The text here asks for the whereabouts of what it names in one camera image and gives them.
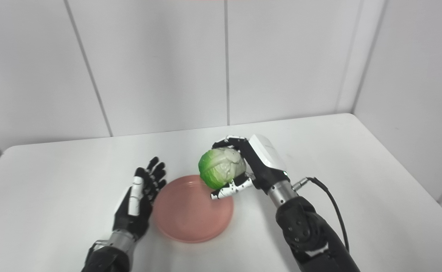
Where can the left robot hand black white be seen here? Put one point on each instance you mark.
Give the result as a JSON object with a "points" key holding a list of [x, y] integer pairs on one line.
{"points": [[139, 200]]}

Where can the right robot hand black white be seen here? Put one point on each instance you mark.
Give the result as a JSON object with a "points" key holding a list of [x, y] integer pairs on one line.
{"points": [[258, 162]]}

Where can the green white cabbage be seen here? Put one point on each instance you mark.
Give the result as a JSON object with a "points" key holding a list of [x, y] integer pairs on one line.
{"points": [[221, 167]]}

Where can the pink plate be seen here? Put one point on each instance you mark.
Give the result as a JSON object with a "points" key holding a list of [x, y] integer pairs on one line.
{"points": [[192, 213]]}

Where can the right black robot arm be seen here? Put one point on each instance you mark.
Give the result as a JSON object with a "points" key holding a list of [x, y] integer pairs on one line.
{"points": [[308, 230]]}

